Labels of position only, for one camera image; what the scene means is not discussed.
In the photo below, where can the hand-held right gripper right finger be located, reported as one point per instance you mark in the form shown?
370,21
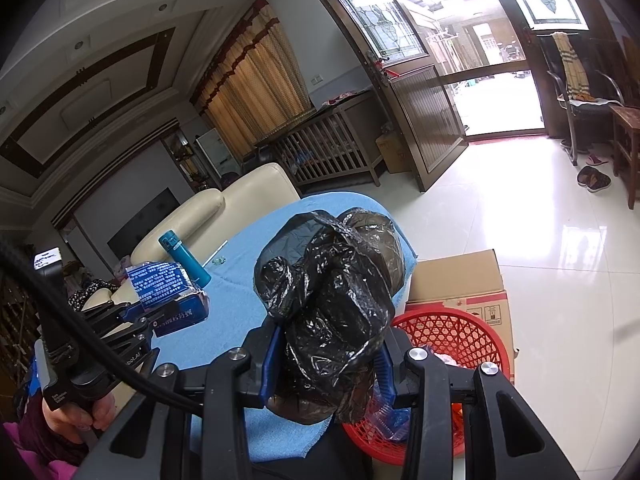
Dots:
384,377

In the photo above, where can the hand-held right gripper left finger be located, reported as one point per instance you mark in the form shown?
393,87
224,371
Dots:
270,360

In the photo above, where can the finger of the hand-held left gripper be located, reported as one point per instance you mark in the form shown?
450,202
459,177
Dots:
132,337
107,316

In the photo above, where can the dark blue carton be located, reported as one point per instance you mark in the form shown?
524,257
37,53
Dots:
170,295

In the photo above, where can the red plastic basket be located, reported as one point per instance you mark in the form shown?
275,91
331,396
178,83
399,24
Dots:
450,330

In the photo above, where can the black plastic bag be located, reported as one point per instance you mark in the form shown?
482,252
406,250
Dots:
330,305

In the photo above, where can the person's left forearm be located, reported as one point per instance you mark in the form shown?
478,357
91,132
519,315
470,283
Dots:
35,445

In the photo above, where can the person's left hand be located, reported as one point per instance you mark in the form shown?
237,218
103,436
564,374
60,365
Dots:
70,420

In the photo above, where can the black white patterned cloth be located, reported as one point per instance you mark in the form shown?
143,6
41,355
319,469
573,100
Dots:
92,295

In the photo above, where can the blue cloth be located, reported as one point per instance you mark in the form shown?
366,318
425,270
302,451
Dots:
235,270

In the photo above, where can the blue water bottle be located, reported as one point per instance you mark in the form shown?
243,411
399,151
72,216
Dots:
187,257

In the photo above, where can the black television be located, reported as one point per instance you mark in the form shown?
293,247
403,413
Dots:
145,225

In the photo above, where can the green candy wrapper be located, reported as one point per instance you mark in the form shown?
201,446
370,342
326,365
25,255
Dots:
220,260

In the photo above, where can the large cardboard box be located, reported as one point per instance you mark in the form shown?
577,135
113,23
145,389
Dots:
460,280

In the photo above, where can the cream leather sofa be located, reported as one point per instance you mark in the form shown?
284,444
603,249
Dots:
210,210

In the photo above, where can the display shelf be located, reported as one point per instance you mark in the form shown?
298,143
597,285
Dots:
187,160

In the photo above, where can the white standing appliance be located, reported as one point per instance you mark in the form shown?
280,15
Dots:
214,150

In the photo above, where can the wooden crib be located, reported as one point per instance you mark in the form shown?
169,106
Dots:
325,145

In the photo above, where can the small cardboard box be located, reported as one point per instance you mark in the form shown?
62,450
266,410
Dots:
391,152

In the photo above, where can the red door mat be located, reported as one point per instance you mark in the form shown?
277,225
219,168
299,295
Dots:
505,140

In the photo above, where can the beige curtain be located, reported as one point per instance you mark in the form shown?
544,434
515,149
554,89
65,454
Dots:
260,90

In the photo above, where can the pink cloth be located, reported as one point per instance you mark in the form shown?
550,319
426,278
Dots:
342,97

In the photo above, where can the wooden glass door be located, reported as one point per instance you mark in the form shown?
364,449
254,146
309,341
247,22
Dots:
415,95

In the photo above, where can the brown slippers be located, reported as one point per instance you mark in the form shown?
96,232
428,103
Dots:
594,179

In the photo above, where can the pink slipper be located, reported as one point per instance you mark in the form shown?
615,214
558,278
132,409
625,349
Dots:
596,160

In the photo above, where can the wooden side table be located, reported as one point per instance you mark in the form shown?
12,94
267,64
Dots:
627,140

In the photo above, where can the striped towel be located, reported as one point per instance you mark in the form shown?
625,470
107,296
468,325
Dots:
570,65

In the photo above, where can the metal frame chair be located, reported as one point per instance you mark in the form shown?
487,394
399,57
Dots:
585,110

